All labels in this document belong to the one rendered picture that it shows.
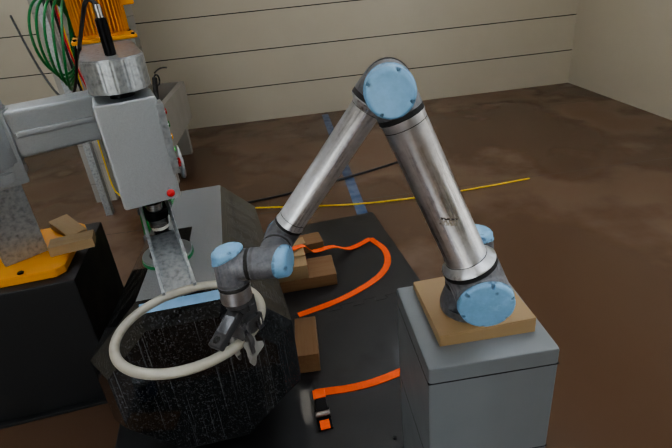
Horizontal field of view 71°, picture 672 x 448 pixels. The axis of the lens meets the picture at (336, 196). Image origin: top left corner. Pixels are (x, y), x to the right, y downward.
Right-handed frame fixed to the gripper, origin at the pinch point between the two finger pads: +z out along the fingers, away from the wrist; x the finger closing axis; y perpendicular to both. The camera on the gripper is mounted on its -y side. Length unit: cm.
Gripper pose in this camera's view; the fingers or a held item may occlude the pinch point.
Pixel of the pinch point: (244, 360)
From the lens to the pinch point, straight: 153.1
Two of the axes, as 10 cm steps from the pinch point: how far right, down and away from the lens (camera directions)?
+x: -8.2, -1.0, 5.6
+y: 5.5, -3.5, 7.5
